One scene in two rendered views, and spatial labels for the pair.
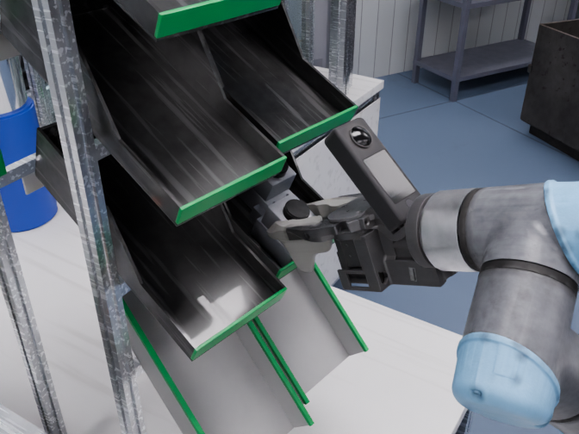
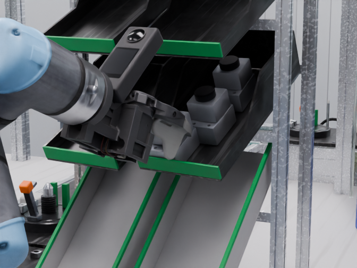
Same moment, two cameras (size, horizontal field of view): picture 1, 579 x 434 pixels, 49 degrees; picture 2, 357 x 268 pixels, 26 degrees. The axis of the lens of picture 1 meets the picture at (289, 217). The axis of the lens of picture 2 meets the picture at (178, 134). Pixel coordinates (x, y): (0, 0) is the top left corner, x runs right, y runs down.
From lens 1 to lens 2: 114 cm
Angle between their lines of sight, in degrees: 75
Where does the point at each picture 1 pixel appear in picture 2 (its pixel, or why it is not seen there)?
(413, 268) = (77, 126)
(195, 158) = (99, 32)
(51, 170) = not seen: hidden behind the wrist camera
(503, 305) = not seen: outside the picture
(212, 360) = (121, 224)
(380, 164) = (123, 53)
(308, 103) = (215, 40)
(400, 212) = not seen: hidden behind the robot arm
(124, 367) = (77, 179)
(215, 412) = (90, 251)
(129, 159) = (68, 17)
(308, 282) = (240, 244)
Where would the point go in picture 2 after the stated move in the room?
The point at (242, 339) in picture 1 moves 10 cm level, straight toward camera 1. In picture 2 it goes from (145, 228) to (78, 234)
